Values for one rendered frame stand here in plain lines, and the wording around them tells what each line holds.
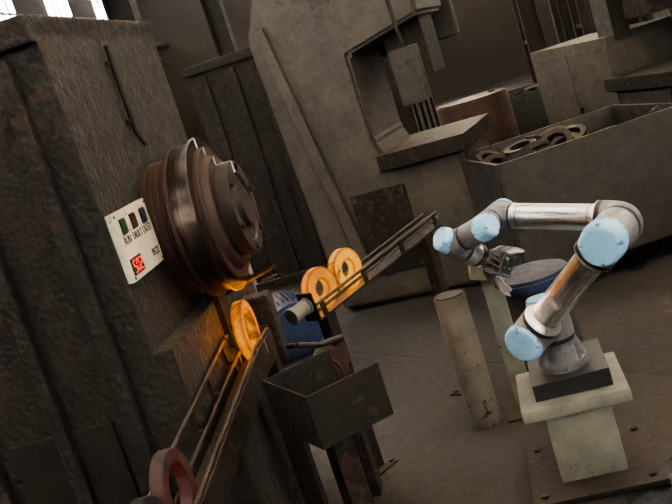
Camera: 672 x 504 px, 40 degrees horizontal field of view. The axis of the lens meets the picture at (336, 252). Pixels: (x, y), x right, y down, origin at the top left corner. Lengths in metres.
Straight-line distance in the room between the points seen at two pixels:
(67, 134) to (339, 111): 3.19
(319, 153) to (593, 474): 3.02
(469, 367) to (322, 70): 2.47
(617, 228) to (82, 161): 1.35
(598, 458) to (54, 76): 1.89
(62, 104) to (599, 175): 3.10
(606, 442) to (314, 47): 3.18
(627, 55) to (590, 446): 3.79
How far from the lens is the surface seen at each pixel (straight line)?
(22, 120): 2.39
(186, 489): 2.13
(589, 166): 4.82
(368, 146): 5.39
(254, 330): 2.92
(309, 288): 3.25
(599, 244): 2.50
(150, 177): 2.72
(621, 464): 3.01
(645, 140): 4.94
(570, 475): 3.01
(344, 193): 5.50
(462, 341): 3.43
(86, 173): 2.38
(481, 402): 3.52
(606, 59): 6.31
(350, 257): 3.41
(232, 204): 2.64
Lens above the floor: 1.41
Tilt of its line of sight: 10 degrees down
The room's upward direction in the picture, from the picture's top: 18 degrees counter-clockwise
